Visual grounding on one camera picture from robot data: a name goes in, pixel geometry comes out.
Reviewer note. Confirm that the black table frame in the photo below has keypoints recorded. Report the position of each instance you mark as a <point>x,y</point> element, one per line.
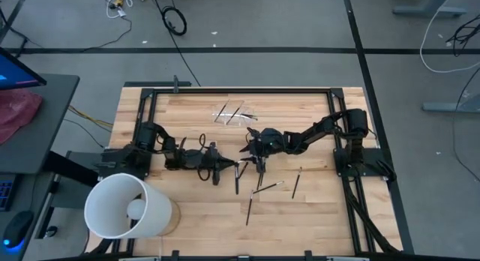
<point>243,90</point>

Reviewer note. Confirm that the black computer mouse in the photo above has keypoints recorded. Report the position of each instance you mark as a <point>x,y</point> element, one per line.
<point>18,227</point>

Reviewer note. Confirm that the grey desk foot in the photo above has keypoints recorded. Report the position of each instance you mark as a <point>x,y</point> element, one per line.
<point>427,10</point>
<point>450,106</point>

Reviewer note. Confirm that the thick black makeup brush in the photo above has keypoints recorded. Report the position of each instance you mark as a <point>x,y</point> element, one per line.
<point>237,178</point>

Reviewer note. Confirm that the red cloth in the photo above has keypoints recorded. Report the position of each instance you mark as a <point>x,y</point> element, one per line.
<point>18,111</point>

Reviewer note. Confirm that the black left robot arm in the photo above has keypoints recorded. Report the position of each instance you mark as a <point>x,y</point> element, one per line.
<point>150,135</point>

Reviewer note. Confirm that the white paper cup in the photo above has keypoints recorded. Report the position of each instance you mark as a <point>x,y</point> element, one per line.
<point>112,193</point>

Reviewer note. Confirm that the black keyboard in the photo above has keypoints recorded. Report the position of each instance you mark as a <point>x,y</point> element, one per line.
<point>6,191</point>

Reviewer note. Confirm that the thin black makeup brush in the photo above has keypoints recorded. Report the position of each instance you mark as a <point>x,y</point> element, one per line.
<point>221,112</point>

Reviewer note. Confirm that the long black makeup brush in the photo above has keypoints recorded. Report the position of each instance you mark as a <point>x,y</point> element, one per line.
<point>249,117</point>

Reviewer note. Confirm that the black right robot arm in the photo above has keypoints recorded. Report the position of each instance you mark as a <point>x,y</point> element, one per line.
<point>322,128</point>

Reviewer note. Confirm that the clear acrylic organiser box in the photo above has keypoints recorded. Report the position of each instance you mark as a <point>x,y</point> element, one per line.
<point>247,107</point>

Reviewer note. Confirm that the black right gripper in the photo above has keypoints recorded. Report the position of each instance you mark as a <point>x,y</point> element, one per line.
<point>270,143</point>

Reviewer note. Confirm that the computer monitor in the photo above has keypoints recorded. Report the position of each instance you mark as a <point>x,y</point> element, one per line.
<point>15,71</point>

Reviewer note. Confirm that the white light bulb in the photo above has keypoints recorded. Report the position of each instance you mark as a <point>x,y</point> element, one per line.
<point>135,209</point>

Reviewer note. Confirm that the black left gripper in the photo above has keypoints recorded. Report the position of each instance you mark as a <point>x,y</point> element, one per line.
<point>210,159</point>

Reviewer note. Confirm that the black desk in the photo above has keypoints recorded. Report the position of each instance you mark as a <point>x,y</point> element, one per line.
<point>48,122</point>

